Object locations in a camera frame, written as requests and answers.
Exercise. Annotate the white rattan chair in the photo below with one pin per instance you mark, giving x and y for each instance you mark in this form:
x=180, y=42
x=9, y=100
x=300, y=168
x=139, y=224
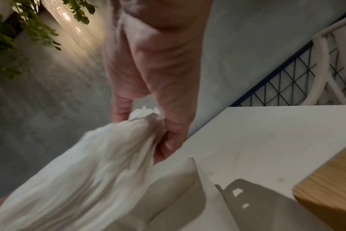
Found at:
x=329, y=67

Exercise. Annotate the green leafy plant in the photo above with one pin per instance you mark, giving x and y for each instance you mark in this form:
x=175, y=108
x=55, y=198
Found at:
x=24, y=29

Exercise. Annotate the white cloth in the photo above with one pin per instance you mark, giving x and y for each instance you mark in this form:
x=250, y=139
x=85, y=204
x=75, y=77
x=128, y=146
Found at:
x=98, y=171

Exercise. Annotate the white folded napkin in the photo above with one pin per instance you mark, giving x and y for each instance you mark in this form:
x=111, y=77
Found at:
x=187, y=194

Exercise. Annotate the clear glass lamp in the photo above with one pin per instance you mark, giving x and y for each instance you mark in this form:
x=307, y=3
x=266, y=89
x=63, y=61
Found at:
x=73, y=24

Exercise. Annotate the wooden board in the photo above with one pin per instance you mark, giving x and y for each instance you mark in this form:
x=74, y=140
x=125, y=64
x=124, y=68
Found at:
x=329, y=187

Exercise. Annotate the person's right hand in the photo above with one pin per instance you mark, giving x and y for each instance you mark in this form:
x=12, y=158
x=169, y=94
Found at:
x=158, y=45

